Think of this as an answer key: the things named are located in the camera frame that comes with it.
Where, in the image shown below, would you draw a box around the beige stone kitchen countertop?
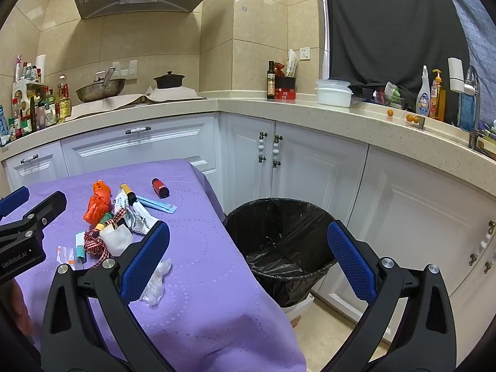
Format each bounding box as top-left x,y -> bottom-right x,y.
0,95 -> 496,171

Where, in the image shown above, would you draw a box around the silver foil packet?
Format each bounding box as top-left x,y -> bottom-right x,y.
130,201 -> 159,235

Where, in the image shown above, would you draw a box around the dark curtain cloth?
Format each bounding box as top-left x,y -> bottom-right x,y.
323,0 -> 471,101

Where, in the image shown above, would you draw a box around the white crumpled tissue bag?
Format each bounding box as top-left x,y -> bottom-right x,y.
99,225 -> 132,257

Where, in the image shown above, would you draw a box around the white wall switch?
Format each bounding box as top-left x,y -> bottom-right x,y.
112,60 -> 138,78

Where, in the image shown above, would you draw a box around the blue-grey cloth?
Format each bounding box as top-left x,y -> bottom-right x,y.
434,0 -> 496,125

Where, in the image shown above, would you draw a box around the yellow-capped tube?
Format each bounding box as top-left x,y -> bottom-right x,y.
120,183 -> 137,206

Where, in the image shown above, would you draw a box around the yellow pump bottle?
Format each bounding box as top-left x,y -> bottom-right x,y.
428,69 -> 446,122

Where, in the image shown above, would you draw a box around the white faucet water filter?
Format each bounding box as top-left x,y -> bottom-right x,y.
447,57 -> 477,95

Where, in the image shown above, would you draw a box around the metal wok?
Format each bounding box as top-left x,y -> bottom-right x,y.
75,67 -> 128,103

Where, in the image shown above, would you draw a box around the orange plastic bag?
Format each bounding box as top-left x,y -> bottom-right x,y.
83,186 -> 114,226

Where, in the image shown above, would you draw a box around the clear plastic wrap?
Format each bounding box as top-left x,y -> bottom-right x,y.
140,259 -> 172,306

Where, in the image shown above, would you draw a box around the white plastic food container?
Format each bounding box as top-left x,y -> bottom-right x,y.
316,86 -> 354,108

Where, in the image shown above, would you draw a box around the small red black bottle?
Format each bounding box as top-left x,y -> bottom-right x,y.
151,177 -> 170,198

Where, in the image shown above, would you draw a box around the black-lined trash bin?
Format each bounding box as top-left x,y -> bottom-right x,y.
225,197 -> 338,314

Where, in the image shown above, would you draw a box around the yellow cooking oil bottle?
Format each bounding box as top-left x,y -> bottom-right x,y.
55,75 -> 72,125

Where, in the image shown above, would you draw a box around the light blue flat packet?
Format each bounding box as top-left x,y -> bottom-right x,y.
135,195 -> 178,214

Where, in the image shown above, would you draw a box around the metal faucet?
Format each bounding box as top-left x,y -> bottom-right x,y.
463,65 -> 484,150

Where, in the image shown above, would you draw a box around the red checkered ribbon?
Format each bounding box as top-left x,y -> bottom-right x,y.
83,207 -> 128,270

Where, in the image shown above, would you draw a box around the green yellow stick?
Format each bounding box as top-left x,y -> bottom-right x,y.
95,211 -> 114,234

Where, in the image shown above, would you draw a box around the clear plastic food container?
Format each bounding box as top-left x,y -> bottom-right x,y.
315,78 -> 351,91

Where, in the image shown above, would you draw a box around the white printed sachet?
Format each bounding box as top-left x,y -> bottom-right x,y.
112,187 -> 134,221

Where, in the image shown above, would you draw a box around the blue sponge pack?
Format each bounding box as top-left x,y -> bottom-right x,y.
458,93 -> 476,131

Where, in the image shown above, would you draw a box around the teal tube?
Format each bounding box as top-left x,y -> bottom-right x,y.
75,232 -> 89,263

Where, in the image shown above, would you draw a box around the person's left hand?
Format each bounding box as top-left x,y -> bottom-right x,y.
10,279 -> 40,343

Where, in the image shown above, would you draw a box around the green white packets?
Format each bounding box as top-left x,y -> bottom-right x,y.
374,81 -> 407,110

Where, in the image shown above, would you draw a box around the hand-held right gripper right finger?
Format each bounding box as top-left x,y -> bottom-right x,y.
321,221 -> 458,372

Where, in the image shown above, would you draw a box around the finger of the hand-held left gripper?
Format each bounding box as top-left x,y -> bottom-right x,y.
0,186 -> 31,218
0,191 -> 68,254

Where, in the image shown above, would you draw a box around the purple tablecloth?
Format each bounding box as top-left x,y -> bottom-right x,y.
0,158 -> 307,372

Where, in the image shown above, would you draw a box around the dark olive oil bottle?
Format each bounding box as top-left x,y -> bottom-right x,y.
267,60 -> 277,100

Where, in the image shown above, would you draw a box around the group of seasoning bottles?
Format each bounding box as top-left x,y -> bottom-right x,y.
0,56 -> 59,146

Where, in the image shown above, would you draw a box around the white spray bottle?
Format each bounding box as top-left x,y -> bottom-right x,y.
415,65 -> 432,116

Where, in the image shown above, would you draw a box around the beige stove cover cloth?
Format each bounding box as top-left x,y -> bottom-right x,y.
72,86 -> 207,119

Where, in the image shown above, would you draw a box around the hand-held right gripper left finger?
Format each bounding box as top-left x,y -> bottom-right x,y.
41,221 -> 171,372

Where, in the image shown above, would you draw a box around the black lidded pot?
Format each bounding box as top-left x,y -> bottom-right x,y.
154,71 -> 186,90

